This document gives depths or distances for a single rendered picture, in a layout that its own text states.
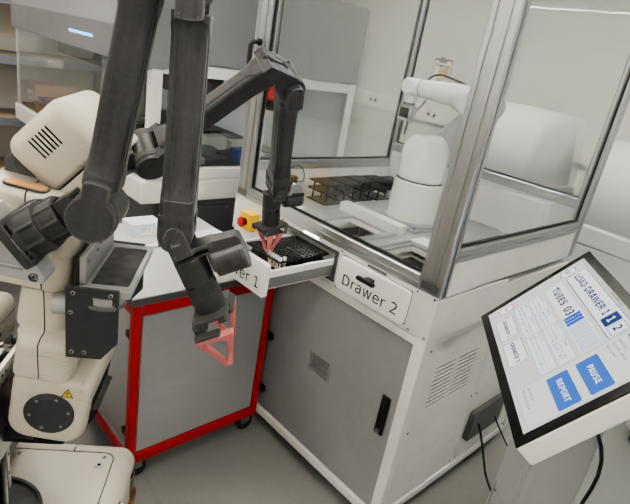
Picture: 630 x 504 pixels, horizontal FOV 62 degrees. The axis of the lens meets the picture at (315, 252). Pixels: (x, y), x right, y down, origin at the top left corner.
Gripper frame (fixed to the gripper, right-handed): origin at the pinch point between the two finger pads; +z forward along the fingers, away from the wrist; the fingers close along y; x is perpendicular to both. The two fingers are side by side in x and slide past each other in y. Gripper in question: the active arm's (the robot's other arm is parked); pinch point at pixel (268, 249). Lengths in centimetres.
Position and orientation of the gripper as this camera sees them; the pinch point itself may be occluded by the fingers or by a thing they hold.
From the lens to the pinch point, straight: 170.4
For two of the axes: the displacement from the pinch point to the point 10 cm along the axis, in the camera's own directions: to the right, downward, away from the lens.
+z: -0.9, 8.9, 4.4
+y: 7.4, -2.3, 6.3
